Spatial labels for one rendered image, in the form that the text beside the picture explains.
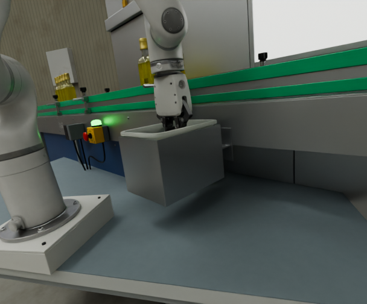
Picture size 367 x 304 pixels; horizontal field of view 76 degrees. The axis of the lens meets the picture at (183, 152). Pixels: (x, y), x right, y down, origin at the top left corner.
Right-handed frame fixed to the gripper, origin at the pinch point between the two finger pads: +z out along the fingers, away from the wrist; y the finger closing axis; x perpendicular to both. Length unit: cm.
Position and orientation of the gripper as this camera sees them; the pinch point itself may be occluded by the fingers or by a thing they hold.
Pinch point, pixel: (175, 134)
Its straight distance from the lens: 63.3
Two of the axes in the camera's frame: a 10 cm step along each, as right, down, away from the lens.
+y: -6.6, -1.0, 7.4
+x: -7.4, 2.3, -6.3
